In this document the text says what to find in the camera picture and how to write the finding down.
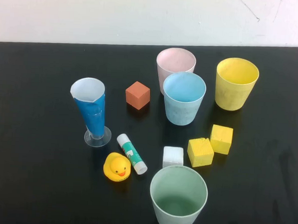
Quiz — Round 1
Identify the pink plastic cup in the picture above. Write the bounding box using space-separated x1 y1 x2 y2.
154 46 197 97

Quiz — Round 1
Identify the yellow plastic cup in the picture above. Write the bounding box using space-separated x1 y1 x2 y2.
214 56 261 113

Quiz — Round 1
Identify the green plastic cup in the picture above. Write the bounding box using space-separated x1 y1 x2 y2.
147 163 210 224

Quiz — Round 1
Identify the red-brown cube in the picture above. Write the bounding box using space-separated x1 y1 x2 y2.
124 80 152 111

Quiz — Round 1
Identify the light blue plastic cup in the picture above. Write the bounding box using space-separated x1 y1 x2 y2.
160 70 208 127

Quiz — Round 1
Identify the white green glue stick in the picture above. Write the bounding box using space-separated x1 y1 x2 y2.
114 133 150 175

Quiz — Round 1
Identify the white foam block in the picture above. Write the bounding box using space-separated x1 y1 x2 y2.
162 145 185 169

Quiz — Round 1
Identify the clear conical cup blue tape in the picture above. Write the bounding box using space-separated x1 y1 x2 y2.
66 76 115 149

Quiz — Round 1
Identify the yellow rubber duck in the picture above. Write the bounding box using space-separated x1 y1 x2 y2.
102 151 132 183

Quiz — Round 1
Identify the yellow cube rough face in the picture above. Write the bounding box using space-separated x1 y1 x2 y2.
186 137 216 169

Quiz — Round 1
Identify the yellow cube smooth face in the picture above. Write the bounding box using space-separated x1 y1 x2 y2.
209 124 234 155

